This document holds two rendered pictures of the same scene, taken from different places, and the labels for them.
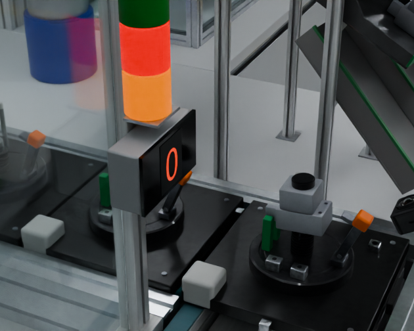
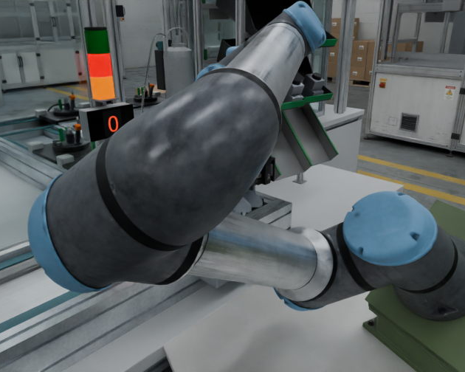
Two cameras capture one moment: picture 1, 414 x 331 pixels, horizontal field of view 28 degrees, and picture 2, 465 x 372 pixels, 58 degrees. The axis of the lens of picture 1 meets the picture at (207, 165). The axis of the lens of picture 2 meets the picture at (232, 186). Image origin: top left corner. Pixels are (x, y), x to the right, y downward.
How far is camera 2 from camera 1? 58 cm
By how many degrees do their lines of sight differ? 18
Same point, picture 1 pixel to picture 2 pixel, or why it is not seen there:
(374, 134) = not seen: hidden behind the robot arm
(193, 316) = not seen: hidden behind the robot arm
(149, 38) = (94, 58)
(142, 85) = (94, 81)
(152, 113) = (100, 95)
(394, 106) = (285, 142)
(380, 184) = (294, 192)
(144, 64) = (94, 71)
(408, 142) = (287, 160)
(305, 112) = not seen: hidden behind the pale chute
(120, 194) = (84, 131)
